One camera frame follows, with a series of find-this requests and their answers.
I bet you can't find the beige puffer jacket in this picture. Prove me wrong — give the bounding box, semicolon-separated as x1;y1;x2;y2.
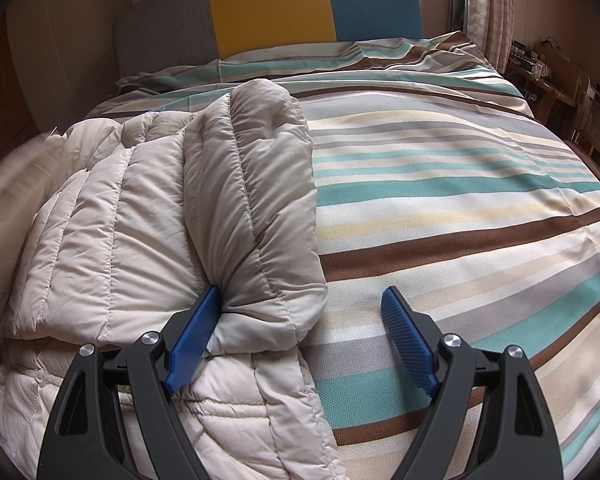
0;79;353;480

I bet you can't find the wooden desk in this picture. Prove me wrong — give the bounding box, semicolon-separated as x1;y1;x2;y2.
507;45;591;126

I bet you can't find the wooden rattan chair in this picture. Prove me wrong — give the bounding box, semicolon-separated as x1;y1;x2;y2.
570;92;600;181

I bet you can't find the striped pillow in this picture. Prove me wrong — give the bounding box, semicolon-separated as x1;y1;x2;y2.
117;42;366;96

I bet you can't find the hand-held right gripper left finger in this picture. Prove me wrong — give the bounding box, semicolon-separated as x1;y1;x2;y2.
36;285;223;480

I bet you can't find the striped bed cover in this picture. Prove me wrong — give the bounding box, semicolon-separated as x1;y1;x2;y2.
87;30;600;480

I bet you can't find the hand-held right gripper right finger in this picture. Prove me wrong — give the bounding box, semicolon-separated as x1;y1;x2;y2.
381;286;566;480

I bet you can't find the grey yellow blue headboard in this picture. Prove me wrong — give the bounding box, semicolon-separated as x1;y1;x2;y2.
112;0;426;86

